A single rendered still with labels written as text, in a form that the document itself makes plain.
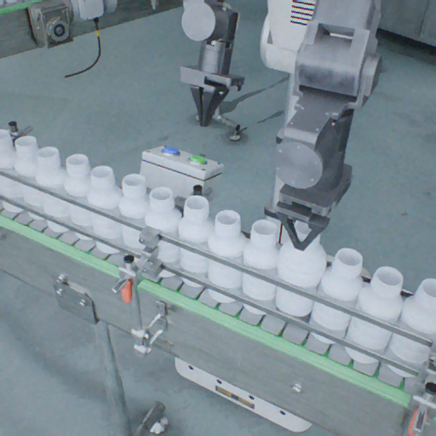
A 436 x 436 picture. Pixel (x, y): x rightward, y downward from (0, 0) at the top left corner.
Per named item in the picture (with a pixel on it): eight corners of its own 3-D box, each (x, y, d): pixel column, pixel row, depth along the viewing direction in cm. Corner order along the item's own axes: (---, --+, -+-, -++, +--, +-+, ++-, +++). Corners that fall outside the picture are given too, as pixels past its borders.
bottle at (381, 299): (387, 366, 78) (418, 294, 67) (347, 365, 78) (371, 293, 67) (377, 333, 82) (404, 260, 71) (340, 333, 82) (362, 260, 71)
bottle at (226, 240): (241, 278, 91) (245, 203, 80) (245, 304, 86) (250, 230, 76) (206, 279, 90) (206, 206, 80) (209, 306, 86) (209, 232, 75)
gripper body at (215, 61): (228, 89, 88) (237, 44, 85) (177, 76, 92) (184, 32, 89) (243, 87, 94) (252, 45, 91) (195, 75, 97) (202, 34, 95)
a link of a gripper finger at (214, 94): (206, 132, 92) (215, 78, 88) (172, 122, 95) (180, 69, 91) (223, 127, 98) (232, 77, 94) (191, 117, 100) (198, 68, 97)
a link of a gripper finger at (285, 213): (335, 236, 73) (346, 183, 67) (317, 268, 68) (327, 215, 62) (289, 220, 76) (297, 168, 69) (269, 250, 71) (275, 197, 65)
